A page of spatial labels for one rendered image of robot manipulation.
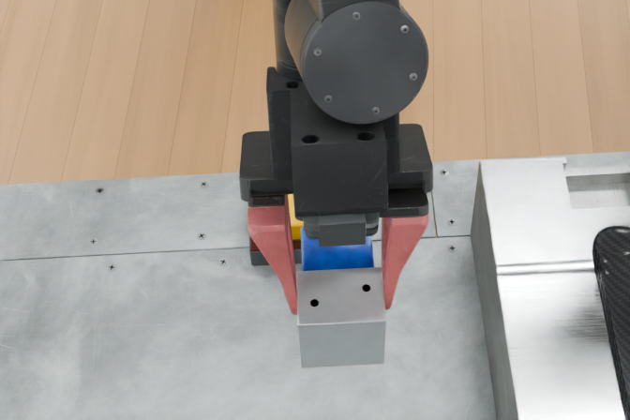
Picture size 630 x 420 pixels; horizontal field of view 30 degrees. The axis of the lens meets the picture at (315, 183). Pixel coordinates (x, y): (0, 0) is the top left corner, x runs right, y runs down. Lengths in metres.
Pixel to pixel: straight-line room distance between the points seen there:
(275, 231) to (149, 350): 0.25
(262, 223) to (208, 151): 0.33
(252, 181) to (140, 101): 0.39
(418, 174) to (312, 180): 0.10
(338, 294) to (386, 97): 0.18
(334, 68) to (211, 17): 0.54
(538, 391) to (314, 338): 0.15
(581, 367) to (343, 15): 0.32
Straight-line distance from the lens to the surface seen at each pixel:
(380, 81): 0.52
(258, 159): 0.63
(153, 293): 0.87
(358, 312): 0.67
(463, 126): 0.96
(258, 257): 0.87
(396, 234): 0.63
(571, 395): 0.74
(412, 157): 0.63
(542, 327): 0.76
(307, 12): 0.53
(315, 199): 0.54
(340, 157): 0.53
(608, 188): 0.85
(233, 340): 0.85
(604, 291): 0.78
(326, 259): 0.70
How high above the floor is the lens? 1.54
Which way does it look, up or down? 53 degrees down
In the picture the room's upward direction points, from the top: 3 degrees counter-clockwise
